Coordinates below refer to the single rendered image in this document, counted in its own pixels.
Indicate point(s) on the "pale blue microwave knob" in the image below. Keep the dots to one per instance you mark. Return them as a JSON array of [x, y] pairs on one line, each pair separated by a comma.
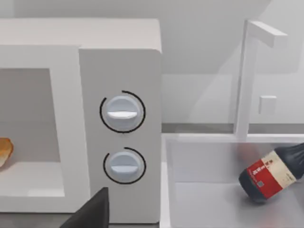
[[124, 165], [122, 111]]

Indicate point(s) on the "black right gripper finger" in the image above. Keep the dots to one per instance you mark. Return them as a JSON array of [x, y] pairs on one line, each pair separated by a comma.
[[95, 209]]

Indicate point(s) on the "dark bottle with red label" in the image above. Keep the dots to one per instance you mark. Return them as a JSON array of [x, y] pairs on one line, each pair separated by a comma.
[[268, 175]]

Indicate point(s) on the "pale microwave oven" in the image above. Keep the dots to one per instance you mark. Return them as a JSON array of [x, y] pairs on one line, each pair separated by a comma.
[[71, 71]]

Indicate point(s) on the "orange bread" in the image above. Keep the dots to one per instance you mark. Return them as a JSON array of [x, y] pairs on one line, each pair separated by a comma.
[[4, 150]]

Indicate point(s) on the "white sink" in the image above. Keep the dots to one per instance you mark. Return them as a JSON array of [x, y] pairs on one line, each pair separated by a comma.
[[213, 190]]

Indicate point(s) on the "tall white tap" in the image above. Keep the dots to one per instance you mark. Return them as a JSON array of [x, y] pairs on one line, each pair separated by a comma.
[[245, 83]]

